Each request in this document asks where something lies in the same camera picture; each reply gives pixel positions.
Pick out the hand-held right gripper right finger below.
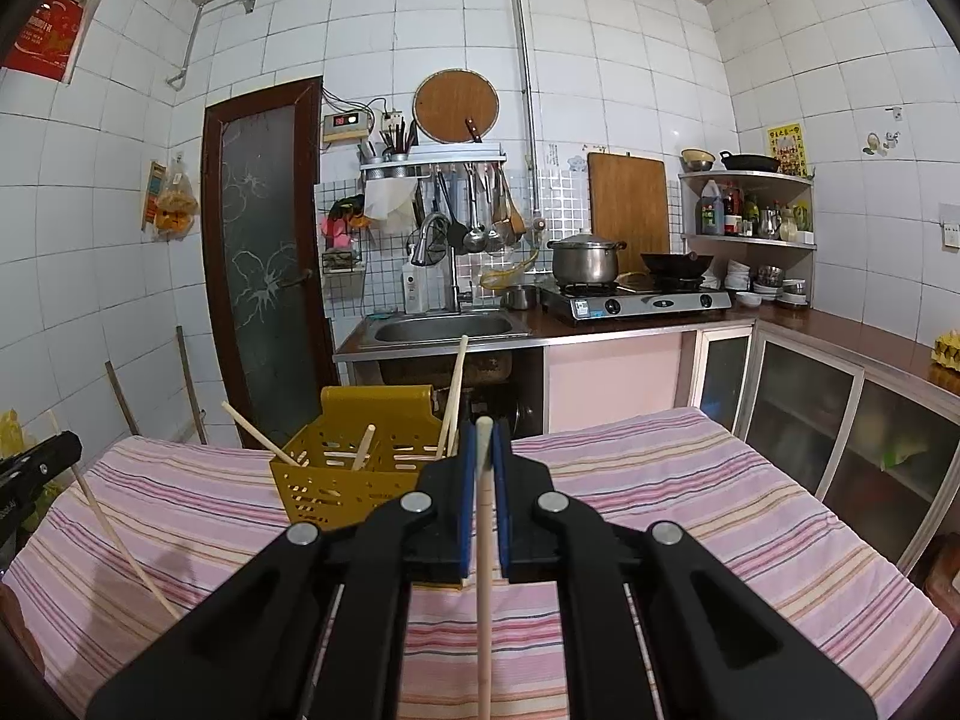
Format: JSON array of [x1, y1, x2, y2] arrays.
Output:
[[491, 420, 878, 720]]

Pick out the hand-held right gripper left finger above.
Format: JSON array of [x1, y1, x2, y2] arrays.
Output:
[[86, 420, 481, 720]]

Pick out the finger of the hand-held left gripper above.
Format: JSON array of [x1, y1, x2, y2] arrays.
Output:
[[0, 431, 82, 497]]

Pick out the yellow perforated utensil holder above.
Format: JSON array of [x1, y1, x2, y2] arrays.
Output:
[[270, 385, 481, 533]]

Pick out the yellow plastic bag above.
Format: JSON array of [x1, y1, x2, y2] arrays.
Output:
[[0, 409, 47, 533]]

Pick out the wooden stick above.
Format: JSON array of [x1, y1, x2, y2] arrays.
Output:
[[176, 326, 208, 445], [105, 361, 140, 436]]

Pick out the pink cabinet door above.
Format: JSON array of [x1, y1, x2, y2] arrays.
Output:
[[544, 330, 698, 437]]

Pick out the steel sink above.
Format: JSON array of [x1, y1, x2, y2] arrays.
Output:
[[358, 311, 535, 351]]

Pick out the pink striped tablecloth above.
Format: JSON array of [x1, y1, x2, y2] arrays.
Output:
[[0, 405, 955, 720]]

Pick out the white soap bottle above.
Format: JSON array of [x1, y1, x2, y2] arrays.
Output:
[[403, 255, 429, 314]]

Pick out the yellow strainer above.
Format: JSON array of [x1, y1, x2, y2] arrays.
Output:
[[480, 247, 541, 291]]

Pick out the steel gas stove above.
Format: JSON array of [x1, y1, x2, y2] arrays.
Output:
[[541, 281, 733, 326]]

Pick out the steel faucet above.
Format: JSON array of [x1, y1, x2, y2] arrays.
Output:
[[411, 213, 475, 313]]

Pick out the steel pot with lid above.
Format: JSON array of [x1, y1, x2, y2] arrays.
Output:
[[546, 229, 628, 287]]

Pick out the steel ladle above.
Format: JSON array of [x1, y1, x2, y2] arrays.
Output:
[[486, 169, 506, 253], [463, 169, 488, 255]]

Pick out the black spatula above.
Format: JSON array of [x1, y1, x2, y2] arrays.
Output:
[[433, 171, 470, 250]]

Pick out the wooden spatula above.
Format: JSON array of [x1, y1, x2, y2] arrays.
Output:
[[499, 169, 527, 238]]

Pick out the orange plastic bag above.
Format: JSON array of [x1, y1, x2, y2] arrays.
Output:
[[154, 154, 200, 242]]

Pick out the hanging card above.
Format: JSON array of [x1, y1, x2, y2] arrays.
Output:
[[141, 161, 166, 232]]

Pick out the black wok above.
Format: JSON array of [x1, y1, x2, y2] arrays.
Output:
[[640, 251, 718, 280]]

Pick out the brown frosted glass door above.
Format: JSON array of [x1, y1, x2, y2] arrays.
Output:
[[201, 76, 340, 442]]

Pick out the pink rubber gloves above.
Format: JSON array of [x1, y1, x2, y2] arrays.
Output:
[[321, 195, 368, 250]]

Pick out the white cloth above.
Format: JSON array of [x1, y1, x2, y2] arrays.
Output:
[[365, 178, 418, 230]]

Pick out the wooden cutting board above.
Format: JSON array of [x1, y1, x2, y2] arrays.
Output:
[[587, 152, 671, 255]]

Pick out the glass door cabinet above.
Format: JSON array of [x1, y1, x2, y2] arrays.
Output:
[[694, 319, 960, 580]]

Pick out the white corner shelf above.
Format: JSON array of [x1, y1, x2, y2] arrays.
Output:
[[679, 171, 818, 310]]

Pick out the steel cutlery cup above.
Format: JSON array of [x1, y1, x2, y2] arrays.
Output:
[[367, 118, 418, 163]]

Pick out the beige controller box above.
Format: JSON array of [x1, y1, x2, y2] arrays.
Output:
[[322, 111, 373, 144]]

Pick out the round bamboo lid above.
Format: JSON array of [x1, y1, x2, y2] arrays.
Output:
[[414, 69, 500, 145]]

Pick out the black pan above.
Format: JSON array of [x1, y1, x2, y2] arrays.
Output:
[[720, 151, 782, 174]]

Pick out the red cardboard box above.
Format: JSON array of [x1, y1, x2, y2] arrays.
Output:
[[6, 0, 85, 81]]

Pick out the metal wall rack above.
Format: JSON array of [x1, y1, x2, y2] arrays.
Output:
[[358, 142, 508, 181]]

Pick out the grey wall pipe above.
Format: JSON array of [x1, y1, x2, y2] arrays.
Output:
[[169, 0, 539, 220]]

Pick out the yellow wall poster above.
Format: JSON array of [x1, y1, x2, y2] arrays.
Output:
[[766, 122, 810, 178]]

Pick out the wall hooks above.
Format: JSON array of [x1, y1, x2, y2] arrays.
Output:
[[862, 108, 905, 159]]

